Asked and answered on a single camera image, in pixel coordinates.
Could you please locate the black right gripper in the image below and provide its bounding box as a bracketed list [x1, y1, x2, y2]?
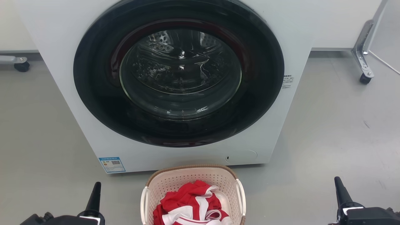
[328, 177, 400, 225]

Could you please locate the white front-load washing machine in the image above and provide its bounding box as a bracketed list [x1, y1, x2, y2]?
[16, 0, 317, 174]

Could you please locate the white partition panel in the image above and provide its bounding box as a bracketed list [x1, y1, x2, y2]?
[0, 0, 38, 52]
[311, 0, 388, 51]

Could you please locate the blue energy label sticker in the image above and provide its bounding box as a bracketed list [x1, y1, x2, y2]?
[99, 157, 126, 173]

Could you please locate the beige perforated laundry basket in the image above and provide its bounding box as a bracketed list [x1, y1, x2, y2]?
[140, 165, 246, 225]

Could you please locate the metal leg with caster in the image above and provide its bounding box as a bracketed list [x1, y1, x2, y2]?
[352, 20, 375, 85]
[0, 56, 30, 73]

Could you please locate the round black washing machine door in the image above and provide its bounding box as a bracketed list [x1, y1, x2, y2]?
[73, 0, 285, 148]

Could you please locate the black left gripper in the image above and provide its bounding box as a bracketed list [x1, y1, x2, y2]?
[20, 182, 106, 225]

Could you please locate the red and white garment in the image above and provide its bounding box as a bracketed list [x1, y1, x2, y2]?
[152, 180, 233, 225]

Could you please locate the thin white cable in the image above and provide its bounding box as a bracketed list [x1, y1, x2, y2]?
[368, 50, 400, 76]

